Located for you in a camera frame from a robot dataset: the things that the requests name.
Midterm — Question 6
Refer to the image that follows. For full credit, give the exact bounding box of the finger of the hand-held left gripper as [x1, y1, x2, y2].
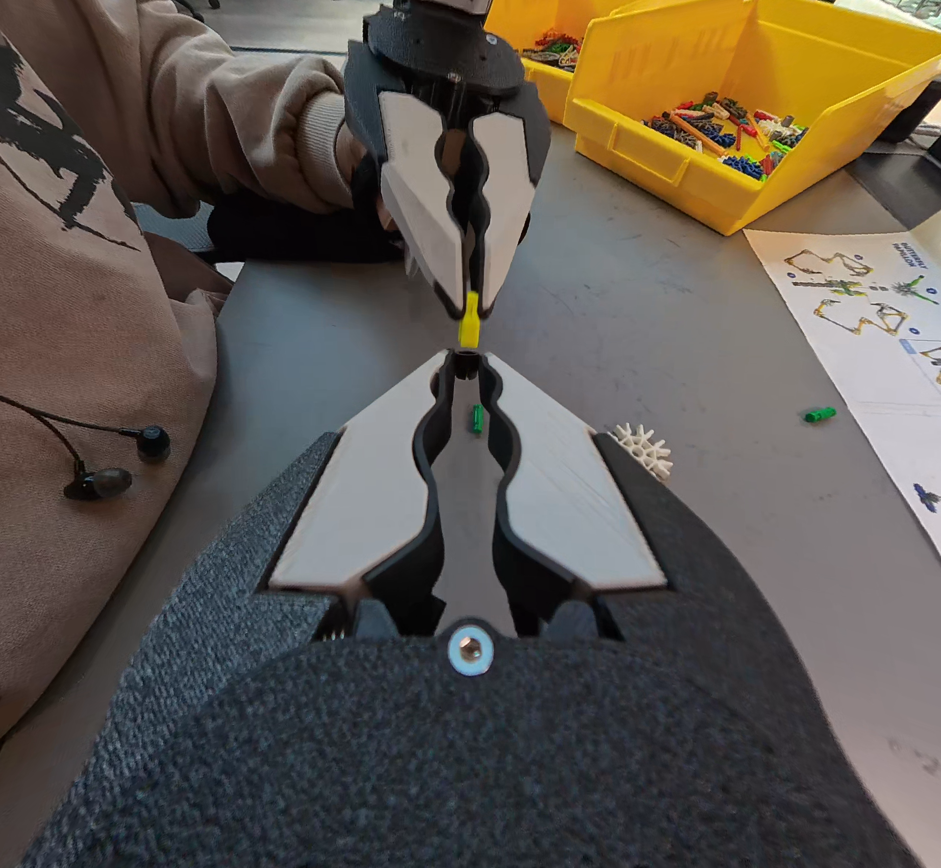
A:
[463, 117, 538, 314]
[378, 91, 469, 320]

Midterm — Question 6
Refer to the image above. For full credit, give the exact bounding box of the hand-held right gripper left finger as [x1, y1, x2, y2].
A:
[267, 350, 460, 630]

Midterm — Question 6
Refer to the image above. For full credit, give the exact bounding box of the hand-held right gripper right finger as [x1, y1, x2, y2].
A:
[476, 354, 669, 596]

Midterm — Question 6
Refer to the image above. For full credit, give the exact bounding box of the white snowflake connector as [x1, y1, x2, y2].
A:
[612, 423, 673, 481]

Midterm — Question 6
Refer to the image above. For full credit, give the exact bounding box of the pile of mixed toy pieces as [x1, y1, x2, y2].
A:
[520, 30, 585, 72]

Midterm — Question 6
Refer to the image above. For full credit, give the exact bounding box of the pile of colourful building pieces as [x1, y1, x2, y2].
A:
[642, 91, 811, 183]

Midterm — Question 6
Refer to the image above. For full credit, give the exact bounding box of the person's left forearm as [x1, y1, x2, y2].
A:
[96, 0, 366, 217]

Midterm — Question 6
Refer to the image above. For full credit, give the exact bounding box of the grey desk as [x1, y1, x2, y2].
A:
[0, 115, 941, 868]

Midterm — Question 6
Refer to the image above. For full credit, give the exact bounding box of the folded paper instruction sheet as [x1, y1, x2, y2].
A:
[743, 227, 941, 556]

